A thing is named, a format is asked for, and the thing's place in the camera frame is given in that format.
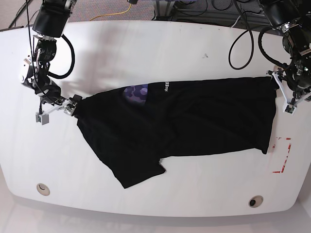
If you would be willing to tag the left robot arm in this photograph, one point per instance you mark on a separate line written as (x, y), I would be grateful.
(292, 19)

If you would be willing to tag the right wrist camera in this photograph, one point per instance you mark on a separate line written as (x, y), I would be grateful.
(42, 118)

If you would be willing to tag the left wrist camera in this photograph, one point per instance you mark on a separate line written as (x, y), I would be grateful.
(288, 108)

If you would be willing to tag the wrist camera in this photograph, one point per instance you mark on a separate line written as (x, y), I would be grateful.
(288, 108)
(42, 118)

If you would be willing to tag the right table cable grommet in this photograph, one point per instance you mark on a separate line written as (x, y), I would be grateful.
(255, 202)

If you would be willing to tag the table cable grommet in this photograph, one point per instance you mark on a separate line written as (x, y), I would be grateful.
(255, 202)
(43, 189)

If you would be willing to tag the left table cable grommet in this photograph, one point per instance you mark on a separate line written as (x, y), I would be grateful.
(43, 189)

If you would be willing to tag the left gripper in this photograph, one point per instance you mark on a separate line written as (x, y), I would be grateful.
(291, 92)

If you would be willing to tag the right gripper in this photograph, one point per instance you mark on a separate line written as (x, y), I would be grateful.
(67, 105)

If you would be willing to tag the red tape rectangle marking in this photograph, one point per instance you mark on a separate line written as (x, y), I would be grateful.
(279, 154)

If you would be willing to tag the black t-shirt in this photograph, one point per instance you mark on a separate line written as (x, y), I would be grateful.
(131, 129)

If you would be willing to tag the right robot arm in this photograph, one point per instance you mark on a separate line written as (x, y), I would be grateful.
(49, 26)

